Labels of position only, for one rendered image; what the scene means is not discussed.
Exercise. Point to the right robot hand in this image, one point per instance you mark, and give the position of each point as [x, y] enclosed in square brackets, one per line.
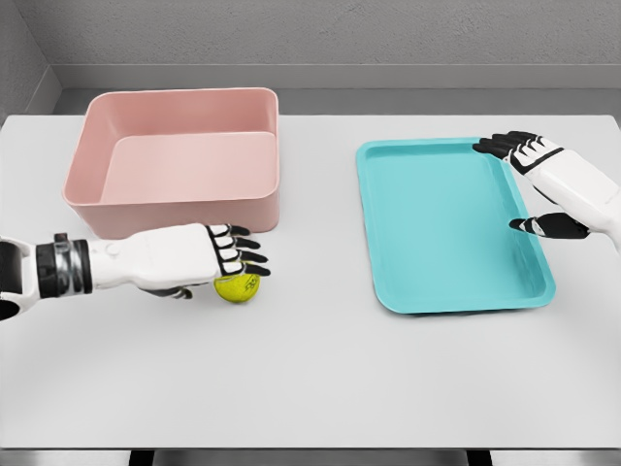
[558, 179]

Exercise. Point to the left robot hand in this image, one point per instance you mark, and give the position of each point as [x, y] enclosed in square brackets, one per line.
[182, 252]

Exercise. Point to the yellow-green tennis ball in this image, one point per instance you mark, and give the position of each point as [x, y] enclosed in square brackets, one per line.
[238, 287]

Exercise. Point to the pink rectangular basket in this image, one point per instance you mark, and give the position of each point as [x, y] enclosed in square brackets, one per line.
[179, 165]

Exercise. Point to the blue rectangular tray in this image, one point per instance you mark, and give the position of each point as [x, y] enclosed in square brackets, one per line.
[446, 223]

